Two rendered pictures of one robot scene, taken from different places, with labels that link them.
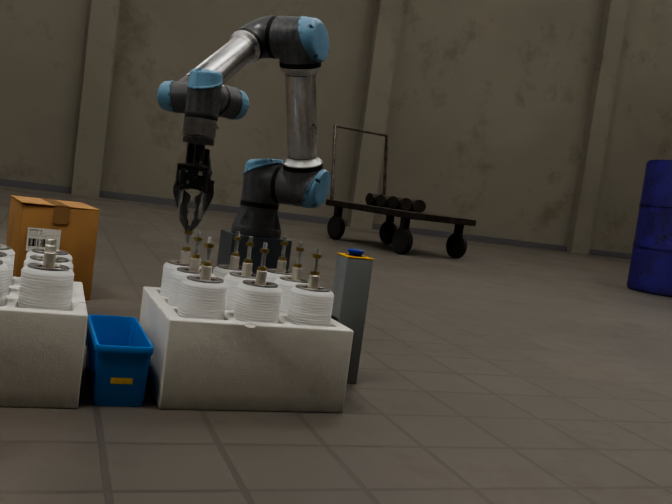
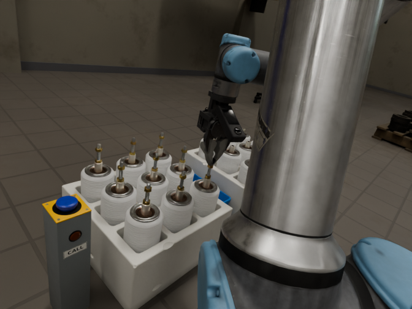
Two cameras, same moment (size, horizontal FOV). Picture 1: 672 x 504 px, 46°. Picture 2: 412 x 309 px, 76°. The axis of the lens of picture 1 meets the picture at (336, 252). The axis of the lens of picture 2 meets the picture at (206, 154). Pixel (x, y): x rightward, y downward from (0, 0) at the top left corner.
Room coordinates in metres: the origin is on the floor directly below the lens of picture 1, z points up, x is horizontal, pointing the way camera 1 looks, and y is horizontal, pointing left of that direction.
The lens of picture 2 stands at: (2.43, -0.05, 0.70)
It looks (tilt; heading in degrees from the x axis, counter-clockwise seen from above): 25 degrees down; 149
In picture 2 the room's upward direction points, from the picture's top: 13 degrees clockwise
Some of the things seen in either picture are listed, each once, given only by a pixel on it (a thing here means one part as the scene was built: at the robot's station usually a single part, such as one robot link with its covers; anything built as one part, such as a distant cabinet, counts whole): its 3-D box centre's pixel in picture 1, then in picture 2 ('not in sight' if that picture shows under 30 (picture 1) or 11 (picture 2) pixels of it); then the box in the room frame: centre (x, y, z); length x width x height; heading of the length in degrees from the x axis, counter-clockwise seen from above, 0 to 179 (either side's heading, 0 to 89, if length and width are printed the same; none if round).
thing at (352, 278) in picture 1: (346, 318); (68, 262); (1.93, -0.05, 0.16); 0.07 x 0.07 x 0.31; 22
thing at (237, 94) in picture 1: (220, 101); (246, 65); (1.90, 0.32, 0.64); 0.11 x 0.11 x 0.08; 67
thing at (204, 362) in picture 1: (237, 346); (148, 219); (1.75, 0.19, 0.09); 0.39 x 0.39 x 0.18; 22
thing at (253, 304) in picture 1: (255, 326); (129, 184); (1.64, 0.15, 0.16); 0.10 x 0.10 x 0.18
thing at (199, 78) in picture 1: (204, 94); (232, 57); (1.80, 0.34, 0.64); 0.09 x 0.08 x 0.11; 157
